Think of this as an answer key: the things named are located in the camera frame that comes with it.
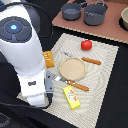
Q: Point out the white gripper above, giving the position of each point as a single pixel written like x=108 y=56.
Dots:
x=37 y=87

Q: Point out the toy bread loaf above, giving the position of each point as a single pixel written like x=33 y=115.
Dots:
x=48 y=59

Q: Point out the yellow butter box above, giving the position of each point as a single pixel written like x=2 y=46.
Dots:
x=71 y=97

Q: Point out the red toy tomato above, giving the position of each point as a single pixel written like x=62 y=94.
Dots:
x=86 y=45

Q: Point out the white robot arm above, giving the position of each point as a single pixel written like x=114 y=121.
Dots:
x=20 y=45

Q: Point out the round wooden plate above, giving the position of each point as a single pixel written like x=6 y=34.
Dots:
x=73 y=69

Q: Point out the woven beige placemat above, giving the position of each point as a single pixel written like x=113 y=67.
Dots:
x=59 y=114

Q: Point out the left grey toy pot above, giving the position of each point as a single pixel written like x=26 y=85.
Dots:
x=72 y=11

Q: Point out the grey toy pot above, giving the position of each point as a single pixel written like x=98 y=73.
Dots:
x=94 y=14
x=72 y=11

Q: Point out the right grey toy pot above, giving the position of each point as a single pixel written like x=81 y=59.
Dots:
x=94 y=14

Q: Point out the beige bowl at edge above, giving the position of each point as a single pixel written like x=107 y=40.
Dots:
x=124 y=16

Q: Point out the fork with wooden handle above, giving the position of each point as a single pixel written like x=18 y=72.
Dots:
x=79 y=86

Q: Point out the knife with wooden handle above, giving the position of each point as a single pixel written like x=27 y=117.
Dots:
x=83 y=58

